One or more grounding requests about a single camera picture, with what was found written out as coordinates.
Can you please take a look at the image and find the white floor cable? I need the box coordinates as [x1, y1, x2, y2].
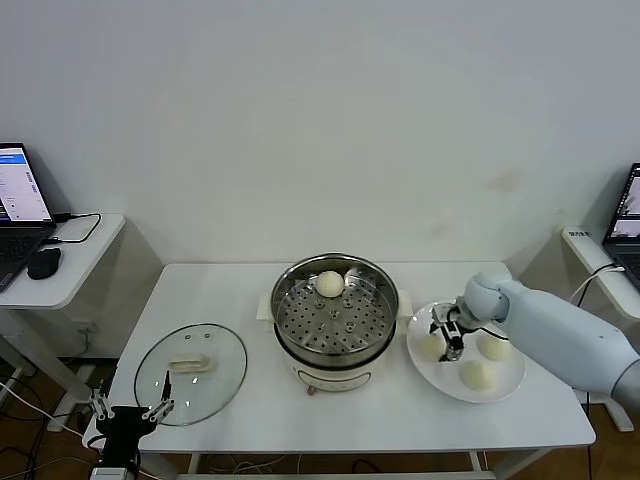
[0, 382, 69, 434]

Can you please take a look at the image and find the white steamed baozi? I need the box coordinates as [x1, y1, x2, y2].
[418, 334, 446, 362]
[313, 270, 345, 299]
[458, 360, 495, 390]
[477, 333, 512, 362]

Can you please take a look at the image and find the black laptop power cable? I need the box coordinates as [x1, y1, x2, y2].
[41, 212, 104, 247]

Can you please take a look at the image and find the black laptop with dark window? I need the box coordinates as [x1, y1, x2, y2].
[601, 162, 640, 296]

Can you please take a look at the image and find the black computer mouse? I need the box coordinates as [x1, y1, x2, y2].
[26, 247, 63, 281]

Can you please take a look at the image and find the white side table with label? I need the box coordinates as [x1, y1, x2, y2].
[559, 227, 640, 434]

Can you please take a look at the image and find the black floor cable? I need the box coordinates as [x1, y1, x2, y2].
[0, 369, 101, 451]

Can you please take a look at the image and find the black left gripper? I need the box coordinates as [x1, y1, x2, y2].
[88, 369, 176, 466]

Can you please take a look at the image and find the black cable with adapter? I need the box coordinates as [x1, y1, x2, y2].
[569, 272, 601, 306]

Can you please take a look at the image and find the round glass pot lid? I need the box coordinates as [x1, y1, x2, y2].
[133, 322, 249, 427]

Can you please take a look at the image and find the white table frame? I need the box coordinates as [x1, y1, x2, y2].
[184, 452, 546, 480]

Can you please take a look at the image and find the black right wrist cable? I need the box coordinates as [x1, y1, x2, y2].
[462, 319, 511, 344]

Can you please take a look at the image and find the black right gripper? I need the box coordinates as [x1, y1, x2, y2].
[427, 299, 471, 362]

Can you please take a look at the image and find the white round plate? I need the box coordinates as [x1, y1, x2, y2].
[405, 298, 528, 404]

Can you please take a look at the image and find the white side table with mouse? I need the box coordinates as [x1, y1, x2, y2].
[0, 214, 127, 421]

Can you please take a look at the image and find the steel perforated steamer basket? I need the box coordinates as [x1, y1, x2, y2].
[271, 253, 400, 357]

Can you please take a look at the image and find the white charging cable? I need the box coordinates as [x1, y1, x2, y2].
[579, 263, 625, 301]

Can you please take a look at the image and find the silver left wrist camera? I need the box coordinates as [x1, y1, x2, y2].
[89, 464, 129, 480]

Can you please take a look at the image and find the black laptop with white window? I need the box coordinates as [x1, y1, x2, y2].
[0, 142, 57, 294]

